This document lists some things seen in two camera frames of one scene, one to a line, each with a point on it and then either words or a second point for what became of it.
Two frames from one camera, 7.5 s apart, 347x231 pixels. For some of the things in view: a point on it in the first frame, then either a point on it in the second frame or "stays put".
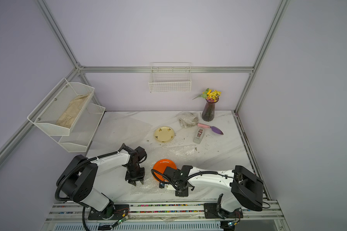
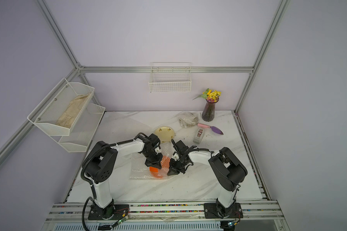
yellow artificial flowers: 210,96 stays put
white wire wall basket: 170,77 stays put
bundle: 188,120 stays put
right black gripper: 182,194 to 172,171
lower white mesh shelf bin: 83,132 stays put
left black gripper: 140,177 to 155,164
